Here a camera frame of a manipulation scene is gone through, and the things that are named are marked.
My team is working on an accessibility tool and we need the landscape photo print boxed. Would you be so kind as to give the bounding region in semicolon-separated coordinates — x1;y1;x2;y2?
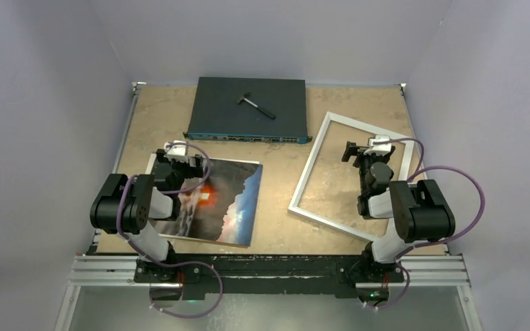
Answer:
150;159;263;247

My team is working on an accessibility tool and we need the white picture frame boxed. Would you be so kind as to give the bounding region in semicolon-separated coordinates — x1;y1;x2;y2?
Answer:
288;112;406;241

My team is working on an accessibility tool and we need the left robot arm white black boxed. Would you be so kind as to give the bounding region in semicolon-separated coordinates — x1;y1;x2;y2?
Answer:
90;143;211;282

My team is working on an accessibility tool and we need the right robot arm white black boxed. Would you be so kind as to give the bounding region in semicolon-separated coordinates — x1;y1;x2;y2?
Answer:
341;139;455;281

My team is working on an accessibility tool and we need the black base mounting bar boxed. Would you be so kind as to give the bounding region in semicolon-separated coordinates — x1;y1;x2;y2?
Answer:
134;253;406;301

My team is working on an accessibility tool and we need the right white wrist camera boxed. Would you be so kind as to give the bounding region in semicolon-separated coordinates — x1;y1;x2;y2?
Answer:
368;135;391;149

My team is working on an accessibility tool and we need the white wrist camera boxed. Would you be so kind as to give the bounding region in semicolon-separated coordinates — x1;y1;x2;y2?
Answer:
368;135;391;149
164;141;188;162

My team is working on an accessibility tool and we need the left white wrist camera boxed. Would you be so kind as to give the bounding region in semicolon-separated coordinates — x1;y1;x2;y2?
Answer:
164;141;188;162

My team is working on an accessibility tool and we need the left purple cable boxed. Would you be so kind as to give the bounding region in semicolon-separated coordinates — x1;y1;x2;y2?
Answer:
115;141;224;320

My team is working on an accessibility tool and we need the purple cable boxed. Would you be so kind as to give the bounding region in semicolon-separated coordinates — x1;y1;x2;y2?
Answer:
115;141;224;320
363;137;487;312

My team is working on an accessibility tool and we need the dark network switch box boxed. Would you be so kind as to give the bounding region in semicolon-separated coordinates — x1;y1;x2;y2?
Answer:
183;77;312;144

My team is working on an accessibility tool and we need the small black-handled hammer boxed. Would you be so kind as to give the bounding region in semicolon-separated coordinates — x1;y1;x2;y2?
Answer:
237;92;276;120

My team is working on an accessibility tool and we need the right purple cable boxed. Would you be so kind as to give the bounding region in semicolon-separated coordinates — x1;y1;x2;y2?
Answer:
363;137;487;312

